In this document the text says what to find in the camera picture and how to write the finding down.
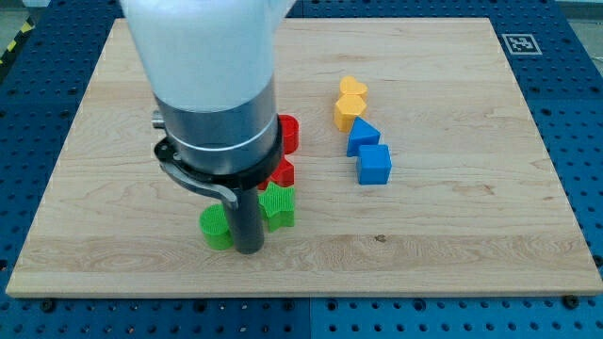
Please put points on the blue triangle block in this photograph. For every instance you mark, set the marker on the blue triangle block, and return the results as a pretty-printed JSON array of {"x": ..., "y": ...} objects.
[{"x": 361, "y": 133}]

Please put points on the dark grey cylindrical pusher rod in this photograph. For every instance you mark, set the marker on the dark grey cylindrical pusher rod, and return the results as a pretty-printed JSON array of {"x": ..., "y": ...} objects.
[{"x": 245, "y": 221}]

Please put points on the white fiducial marker tag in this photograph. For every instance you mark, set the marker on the white fiducial marker tag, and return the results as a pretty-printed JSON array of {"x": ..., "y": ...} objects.
[{"x": 521, "y": 44}]

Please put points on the light wooden board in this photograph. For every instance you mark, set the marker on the light wooden board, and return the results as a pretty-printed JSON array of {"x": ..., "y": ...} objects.
[{"x": 473, "y": 206}]

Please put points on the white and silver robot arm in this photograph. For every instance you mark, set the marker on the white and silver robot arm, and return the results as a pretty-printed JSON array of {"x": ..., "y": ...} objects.
[{"x": 210, "y": 64}]

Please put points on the red cylinder block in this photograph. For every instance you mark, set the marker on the red cylinder block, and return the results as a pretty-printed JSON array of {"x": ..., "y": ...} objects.
[{"x": 291, "y": 133}]

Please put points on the green star block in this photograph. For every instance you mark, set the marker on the green star block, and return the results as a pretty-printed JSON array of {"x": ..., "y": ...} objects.
[{"x": 278, "y": 206}]

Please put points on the green cylinder block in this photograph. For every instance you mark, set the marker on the green cylinder block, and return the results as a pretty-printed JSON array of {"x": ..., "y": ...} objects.
[{"x": 215, "y": 228}]

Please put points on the red star block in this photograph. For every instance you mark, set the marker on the red star block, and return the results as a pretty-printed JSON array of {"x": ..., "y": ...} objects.
[{"x": 283, "y": 176}]

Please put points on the blue perforated table plate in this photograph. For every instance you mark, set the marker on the blue perforated table plate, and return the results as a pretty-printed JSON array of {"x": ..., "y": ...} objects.
[{"x": 46, "y": 83}]

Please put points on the yellow hexagon block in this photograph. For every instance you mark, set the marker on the yellow hexagon block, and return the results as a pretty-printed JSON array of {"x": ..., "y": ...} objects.
[{"x": 346, "y": 109}]

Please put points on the black clamp ring with lever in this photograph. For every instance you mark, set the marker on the black clamp ring with lever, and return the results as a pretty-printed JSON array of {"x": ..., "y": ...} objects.
[{"x": 222, "y": 187}]

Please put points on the blue cube block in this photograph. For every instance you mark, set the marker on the blue cube block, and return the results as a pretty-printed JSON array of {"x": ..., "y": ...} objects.
[{"x": 373, "y": 164}]

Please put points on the yellow heart block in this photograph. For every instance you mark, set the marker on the yellow heart block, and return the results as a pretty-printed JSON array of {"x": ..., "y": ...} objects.
[{"x": 349, "y": 85}]

